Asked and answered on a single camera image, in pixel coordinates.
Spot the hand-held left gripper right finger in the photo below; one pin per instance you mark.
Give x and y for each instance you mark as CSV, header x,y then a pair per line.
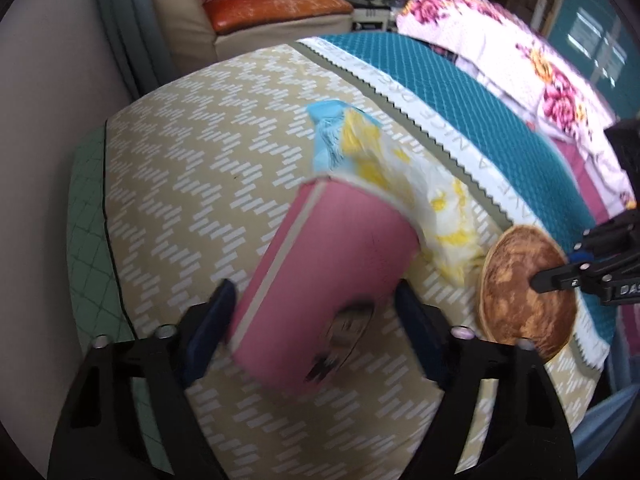
x,y
416,316

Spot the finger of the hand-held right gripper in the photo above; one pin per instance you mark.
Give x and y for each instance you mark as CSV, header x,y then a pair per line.
x,y
555,276
610,240

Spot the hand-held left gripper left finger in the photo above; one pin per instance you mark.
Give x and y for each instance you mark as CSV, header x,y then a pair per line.
x,y
215,320

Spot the round brown mottled disc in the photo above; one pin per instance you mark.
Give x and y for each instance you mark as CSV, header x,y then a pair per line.
x,y
520,305

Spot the pink cardboard box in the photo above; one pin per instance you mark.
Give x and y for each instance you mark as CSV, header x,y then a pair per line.
x,y
325,260

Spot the yellow white blue snack packet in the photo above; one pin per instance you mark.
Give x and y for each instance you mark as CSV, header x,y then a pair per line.
x,y
440,210

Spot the person's leg in blue jeans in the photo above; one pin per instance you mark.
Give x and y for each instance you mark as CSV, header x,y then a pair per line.
x,y
605,420

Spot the green grid sheet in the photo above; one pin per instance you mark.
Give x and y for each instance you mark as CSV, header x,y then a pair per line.
x,y
90,240

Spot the window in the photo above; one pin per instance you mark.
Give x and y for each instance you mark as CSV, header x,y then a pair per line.
x,y
595,40

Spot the floral pink white blanket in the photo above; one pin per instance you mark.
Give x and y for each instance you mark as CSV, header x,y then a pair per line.
x,y
500,45

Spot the cream sofa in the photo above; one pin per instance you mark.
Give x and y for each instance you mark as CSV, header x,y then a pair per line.
x,y
185,20

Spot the grey-green board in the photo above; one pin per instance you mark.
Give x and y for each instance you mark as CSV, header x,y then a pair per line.
x,y
130,20

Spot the orange seat cushion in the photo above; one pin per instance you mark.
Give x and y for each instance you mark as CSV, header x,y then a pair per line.
x,y
280,6

